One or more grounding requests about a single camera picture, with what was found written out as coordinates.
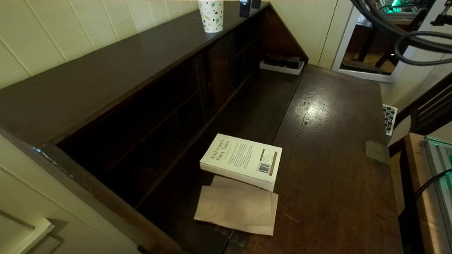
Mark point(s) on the dark wooden secretary desk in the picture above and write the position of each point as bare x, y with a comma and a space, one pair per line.
93, 93

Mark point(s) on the dark wooden chair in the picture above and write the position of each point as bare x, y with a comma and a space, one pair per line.
432, 113

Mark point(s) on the white power strip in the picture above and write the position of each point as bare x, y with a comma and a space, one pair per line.
390, 120

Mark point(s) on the light wooden side table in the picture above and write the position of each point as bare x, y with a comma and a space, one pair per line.
411, 150

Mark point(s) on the brown wooden stool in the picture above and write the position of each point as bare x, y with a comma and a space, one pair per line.
364, 47

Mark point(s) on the white door frame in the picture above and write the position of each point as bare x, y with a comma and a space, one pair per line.
367, 75

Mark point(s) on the white dotted paper cup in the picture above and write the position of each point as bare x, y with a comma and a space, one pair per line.
210, 19

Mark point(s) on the white paperback book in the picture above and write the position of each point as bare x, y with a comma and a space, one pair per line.
240, 160

